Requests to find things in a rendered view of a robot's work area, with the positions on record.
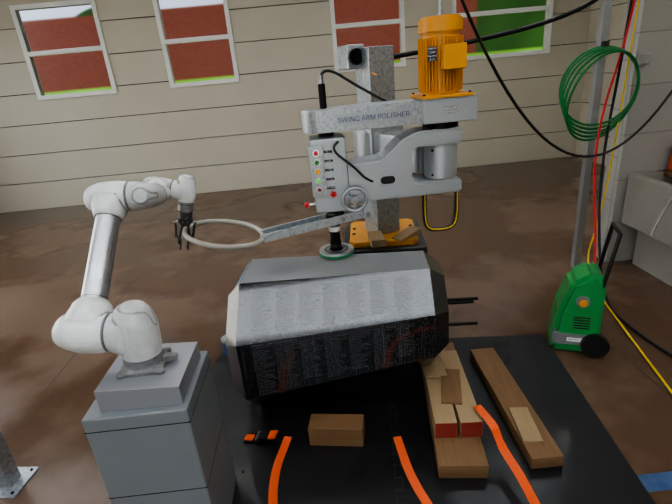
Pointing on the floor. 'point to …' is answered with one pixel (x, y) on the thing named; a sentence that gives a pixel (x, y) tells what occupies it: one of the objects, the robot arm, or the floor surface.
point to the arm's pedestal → (166, 448)
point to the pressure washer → (582, 306)
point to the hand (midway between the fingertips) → (184, 244)
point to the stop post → (14, 479)
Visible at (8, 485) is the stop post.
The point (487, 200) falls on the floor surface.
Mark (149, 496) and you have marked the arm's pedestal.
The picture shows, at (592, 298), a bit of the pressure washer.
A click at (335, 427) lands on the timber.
